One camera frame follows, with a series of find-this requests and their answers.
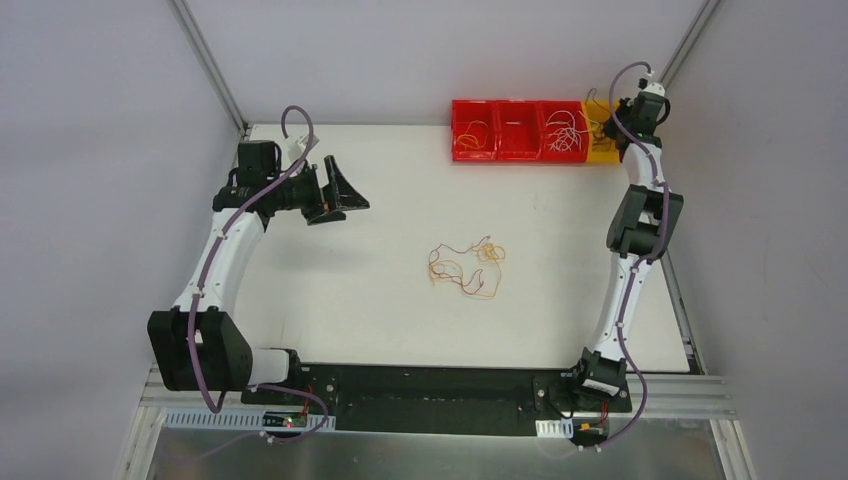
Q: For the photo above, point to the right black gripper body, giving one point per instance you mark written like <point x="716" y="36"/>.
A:
<point x="613" y="126"/>

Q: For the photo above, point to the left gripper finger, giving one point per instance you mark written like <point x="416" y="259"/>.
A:
<point x="314" y="217"/>
<point x="339" y="195"/>

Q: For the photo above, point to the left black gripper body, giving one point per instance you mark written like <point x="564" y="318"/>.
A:
<point x="318" y="198"/>

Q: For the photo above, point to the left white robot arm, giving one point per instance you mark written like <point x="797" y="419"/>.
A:
<point x="197" y="343"/>

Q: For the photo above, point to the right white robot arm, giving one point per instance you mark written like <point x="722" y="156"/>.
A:
<point x="637" y="238"/>

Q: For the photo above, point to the yellow bin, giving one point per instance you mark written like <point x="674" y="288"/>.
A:
<point x="601" y="150"/>

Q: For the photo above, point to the right red bin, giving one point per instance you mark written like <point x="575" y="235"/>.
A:
<point x="564" y="133"/>

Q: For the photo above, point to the left red bin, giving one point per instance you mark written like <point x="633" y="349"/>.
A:
<point x="473" y="131"/>

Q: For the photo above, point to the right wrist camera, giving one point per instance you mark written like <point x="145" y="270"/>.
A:
<point x="647" y="85"/>

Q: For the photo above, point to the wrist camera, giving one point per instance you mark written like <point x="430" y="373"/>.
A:
<point x="295" y="146"/>
<point x="647" y="85"/>

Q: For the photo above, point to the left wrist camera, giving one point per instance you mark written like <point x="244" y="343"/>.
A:
<point x="295" y="146"/>

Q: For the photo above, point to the aluminium frame rail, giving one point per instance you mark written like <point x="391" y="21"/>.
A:
<point x="689" y="432"/>

